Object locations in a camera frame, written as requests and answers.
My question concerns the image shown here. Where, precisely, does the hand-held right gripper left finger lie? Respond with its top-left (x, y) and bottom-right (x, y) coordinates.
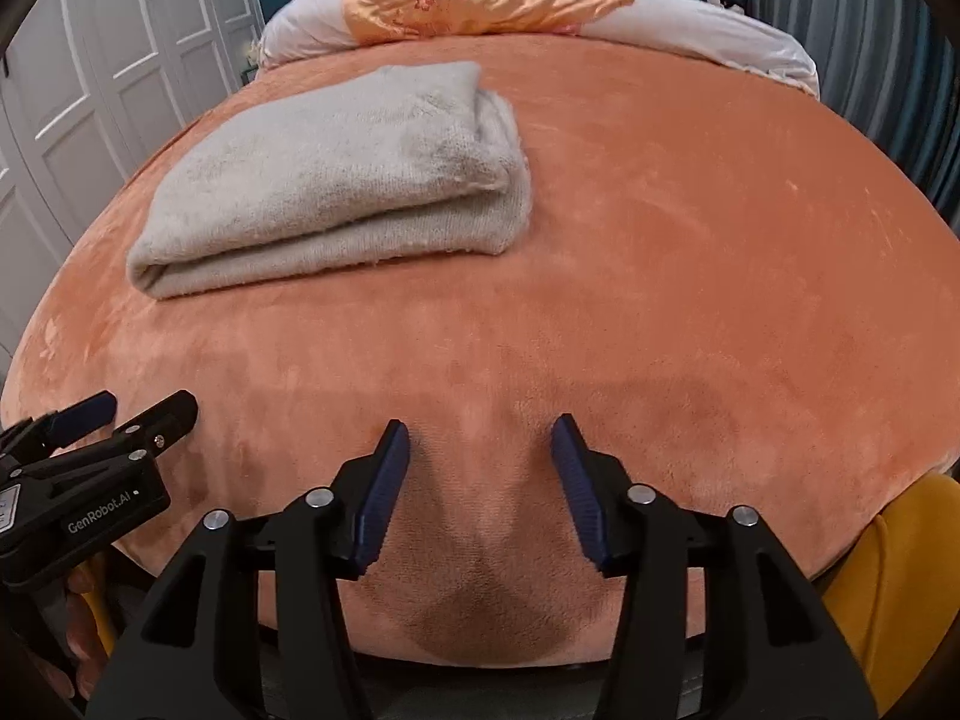
top-left (85, 420), bottom-right (411, 720)

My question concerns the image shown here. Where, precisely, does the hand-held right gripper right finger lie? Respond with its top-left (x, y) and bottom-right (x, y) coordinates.
top-left (550, 414), bottom-right (877, 720)

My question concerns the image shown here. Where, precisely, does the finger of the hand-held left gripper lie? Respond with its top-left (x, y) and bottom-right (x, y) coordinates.
top-left (0, 391), bottom-right (119, 466)
top-left (22, 390), bottom-right (200, 477)

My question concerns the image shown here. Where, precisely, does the beige knit towel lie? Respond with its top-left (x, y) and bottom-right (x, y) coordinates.
top-left (126, 61), bottom-right (533, 301)

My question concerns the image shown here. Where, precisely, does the person's left hand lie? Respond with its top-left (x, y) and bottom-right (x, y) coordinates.
top-left (60, 562), bottom-right (117, 702)

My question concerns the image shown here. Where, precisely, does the orange plush bed blanket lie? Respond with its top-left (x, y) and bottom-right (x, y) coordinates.
top-left (0, 34), bottom-right (935, 668)

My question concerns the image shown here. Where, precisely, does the person's yellow clothing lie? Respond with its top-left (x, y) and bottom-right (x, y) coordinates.
top-left (821, 471), bottom-right (960, 717)

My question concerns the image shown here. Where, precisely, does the white panelled wardrobe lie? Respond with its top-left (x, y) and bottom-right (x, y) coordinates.
top-left (0, 0), bottom-right (263, 368)

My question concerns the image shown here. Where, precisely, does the white pillow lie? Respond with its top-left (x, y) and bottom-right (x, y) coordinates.
top-left (255, 0), bottom-right (820, 97)

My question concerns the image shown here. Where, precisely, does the grey-blue curtain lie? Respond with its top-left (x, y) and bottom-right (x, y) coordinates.
top-left (750, 0), bottom-right (960, 230)

